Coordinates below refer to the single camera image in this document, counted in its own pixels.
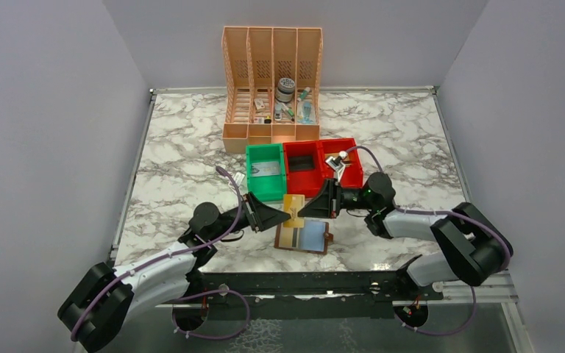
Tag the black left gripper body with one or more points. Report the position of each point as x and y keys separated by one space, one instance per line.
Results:
x=255 y=218

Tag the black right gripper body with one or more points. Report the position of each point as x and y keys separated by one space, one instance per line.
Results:
x=332 y=202

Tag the red plastic bin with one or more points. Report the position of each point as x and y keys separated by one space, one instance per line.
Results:
x=307 y=183
x=353 y=172

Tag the brown leather card holder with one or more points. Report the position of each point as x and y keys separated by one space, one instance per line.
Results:
x=288 y=239

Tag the green plastic bin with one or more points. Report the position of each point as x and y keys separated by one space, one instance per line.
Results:
x=266 y=189

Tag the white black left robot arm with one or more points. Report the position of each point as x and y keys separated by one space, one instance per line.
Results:
x=95 y=327

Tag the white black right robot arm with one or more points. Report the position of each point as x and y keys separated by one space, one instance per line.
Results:
x=471 y=248

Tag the silver card in green bin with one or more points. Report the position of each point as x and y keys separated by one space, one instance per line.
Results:
x=265 y=169

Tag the black card in red bin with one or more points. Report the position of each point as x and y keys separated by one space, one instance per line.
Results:
x=301 y=163

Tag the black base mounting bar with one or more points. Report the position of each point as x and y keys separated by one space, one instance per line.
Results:
x=229 y=305

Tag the teal packaged item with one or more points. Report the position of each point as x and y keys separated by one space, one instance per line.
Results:
x=305 y=113

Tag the green white marker pen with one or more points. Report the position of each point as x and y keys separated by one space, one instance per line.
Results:
x=288 y=111

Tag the small grey white bottle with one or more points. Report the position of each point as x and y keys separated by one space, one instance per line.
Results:
x=277 y=114

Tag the small white box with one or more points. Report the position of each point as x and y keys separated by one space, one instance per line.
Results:
x=259 y=104

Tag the small teal tube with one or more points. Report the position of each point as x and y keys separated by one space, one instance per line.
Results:
x=304 y=94

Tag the grey round tin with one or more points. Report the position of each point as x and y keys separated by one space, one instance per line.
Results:
x=285 y=90

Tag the orange plastic desk organizer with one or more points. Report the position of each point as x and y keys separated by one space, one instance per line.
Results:
x=255 y=58

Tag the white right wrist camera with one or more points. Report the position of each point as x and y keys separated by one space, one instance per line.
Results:
x=338 y=162

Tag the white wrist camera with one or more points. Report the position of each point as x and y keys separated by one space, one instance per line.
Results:
x=239 y=177
x=338 y=162

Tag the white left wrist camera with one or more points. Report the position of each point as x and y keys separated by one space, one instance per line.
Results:
x=239 y=177

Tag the aluminium frame rail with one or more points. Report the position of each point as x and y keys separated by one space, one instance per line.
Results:
x=142 y=291

